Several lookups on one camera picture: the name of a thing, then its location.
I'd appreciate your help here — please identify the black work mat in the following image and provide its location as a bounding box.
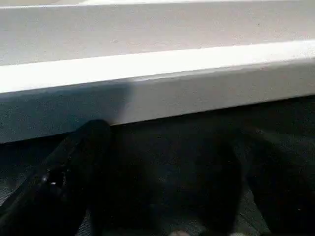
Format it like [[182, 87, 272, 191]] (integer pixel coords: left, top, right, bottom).
[[0, 94, 315, 236]]

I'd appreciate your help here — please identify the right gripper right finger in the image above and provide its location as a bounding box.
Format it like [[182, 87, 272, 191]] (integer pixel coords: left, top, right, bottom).
[[233, 128, 315, 236]]

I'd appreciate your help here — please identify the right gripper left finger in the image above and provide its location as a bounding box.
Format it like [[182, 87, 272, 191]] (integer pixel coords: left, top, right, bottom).
[[0, 119, 114, 236]]

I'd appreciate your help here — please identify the white plastic stool seat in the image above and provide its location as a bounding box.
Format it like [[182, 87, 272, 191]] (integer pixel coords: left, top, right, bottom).
[[0, 0, 315, 145]]

